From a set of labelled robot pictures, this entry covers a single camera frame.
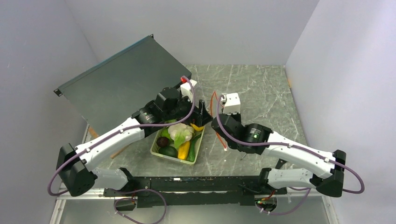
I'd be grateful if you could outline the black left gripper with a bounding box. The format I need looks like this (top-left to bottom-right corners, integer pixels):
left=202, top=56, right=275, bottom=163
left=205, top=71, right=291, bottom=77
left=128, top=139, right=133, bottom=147
left=163, top=91, right=212, bottom=127

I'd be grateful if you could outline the clear zip bag orange zipper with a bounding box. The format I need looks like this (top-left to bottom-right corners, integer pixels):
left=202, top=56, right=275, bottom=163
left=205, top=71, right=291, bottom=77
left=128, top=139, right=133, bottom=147
left=210, top=90, right=230, bottom=152

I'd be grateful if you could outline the yellow corn cob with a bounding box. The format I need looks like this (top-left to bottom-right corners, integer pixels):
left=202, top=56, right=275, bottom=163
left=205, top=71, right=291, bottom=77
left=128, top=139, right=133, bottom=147
left=177, top=141, right=191, bottom=160

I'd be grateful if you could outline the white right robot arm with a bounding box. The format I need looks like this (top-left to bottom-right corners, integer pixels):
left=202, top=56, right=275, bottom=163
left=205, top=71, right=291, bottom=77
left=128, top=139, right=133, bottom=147
left=211, top=114, right=347, bottom=197

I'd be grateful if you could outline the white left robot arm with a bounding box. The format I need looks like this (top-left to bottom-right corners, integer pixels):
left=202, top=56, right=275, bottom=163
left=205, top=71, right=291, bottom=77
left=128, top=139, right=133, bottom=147
left=56, top=83, right=213, bottom=196

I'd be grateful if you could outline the light green plastic tray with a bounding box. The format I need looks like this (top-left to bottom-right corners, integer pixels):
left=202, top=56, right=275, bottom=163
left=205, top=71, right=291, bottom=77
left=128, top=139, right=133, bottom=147
left=150, top=123, right=205, bottom=165

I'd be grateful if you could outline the white cauliflower with leaves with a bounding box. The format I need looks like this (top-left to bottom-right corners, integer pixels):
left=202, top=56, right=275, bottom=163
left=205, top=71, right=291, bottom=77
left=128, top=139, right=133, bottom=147
left=168, top=123, right=194, bottom=149

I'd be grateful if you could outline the green cucumber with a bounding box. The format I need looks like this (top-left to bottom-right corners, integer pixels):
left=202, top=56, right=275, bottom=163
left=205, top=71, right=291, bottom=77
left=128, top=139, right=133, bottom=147
left=187, top=134, right=202, bottom=162

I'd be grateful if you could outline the green bell pepper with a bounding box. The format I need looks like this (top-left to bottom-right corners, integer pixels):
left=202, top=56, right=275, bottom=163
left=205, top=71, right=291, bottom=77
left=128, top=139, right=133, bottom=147
left=160, top=127, right=174, bottom=142

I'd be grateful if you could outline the dark green avocado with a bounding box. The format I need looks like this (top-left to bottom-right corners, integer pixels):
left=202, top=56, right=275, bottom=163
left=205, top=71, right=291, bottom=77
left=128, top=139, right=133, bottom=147
left=158, top=146, right=178, bottom=158

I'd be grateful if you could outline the dark red plum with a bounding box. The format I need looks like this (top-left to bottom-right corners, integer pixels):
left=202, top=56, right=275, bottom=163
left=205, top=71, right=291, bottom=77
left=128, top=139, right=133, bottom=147
left=156, top=137, right=170, bottom=148

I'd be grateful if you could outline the dark grey rack server chassis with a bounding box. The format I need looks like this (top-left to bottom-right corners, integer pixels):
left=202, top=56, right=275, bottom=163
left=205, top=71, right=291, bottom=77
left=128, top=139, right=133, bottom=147
left=54, top=35, right=191, bottom=135

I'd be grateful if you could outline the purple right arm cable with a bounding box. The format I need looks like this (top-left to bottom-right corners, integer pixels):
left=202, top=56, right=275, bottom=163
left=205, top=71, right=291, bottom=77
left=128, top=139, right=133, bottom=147
left=216, top=96, right=366, bottom=216

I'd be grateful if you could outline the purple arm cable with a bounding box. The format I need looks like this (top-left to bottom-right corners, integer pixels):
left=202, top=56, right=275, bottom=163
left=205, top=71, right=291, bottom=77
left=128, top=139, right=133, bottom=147
left=47, top=76, right=196, bottom=224
left=216, top=96, right=366, bottom=216

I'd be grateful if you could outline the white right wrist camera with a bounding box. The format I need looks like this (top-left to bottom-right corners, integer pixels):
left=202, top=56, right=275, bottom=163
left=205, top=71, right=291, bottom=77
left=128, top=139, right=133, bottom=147
left=220, top=93, right=241, bottom=115

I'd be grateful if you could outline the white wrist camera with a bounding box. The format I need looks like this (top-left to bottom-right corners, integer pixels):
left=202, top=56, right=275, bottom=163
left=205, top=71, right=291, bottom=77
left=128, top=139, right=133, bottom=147
left=220, top=93, right=241, bottom=115
left=180, top=79, right=197, bottom=102

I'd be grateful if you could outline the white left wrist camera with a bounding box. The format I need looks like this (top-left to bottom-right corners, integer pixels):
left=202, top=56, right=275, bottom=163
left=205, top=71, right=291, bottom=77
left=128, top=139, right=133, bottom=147
left=180, top=79, right=197, bottom=102

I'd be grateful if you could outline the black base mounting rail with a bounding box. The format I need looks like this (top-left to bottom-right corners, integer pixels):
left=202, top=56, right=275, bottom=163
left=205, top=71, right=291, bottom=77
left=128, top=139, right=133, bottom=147
left=103, top=173, right=287, bottom=208

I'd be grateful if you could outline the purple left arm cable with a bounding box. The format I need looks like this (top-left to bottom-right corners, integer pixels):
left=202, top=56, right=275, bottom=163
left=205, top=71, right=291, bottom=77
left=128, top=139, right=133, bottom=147
left=47, top=76, right=196, bottom=224

